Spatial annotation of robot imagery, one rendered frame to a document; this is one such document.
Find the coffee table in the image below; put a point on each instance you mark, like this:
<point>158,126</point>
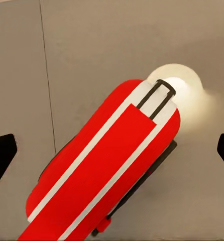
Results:
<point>61,59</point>

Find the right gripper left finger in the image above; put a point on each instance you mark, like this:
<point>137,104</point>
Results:
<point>8,150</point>

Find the radio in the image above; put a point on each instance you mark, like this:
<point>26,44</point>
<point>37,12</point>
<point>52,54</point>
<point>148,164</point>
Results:
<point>120,146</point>

